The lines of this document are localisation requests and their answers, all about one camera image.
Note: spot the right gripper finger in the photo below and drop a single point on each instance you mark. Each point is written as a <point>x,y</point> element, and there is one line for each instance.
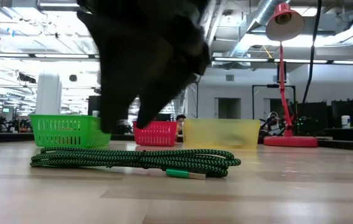
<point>117,93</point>
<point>163,90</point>

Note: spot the yellow translucent plastic bin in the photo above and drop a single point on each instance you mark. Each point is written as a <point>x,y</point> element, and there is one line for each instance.
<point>219,133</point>

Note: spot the small white cup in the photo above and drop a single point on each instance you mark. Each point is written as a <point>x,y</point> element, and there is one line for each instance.
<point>95,113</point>

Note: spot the person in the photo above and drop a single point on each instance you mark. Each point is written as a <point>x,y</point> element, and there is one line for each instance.
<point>180,119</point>
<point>273,119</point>

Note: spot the red plastic basket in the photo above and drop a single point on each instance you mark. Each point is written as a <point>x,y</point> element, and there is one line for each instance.
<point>157,135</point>

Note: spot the green plastic basket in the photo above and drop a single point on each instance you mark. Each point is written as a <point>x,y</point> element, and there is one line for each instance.
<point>64,130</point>

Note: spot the white column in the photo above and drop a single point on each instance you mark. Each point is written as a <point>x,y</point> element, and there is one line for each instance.
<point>48,96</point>

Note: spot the red desk lamp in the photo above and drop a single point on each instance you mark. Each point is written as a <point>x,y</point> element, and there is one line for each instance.
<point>289,141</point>

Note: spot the white canister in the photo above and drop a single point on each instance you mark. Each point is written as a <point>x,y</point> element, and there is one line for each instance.
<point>345,122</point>

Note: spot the silver ventilation duct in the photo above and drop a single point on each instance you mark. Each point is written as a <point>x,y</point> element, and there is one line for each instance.
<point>257,18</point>

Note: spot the black frame stand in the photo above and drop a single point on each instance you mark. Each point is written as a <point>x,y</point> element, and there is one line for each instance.
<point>272,86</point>

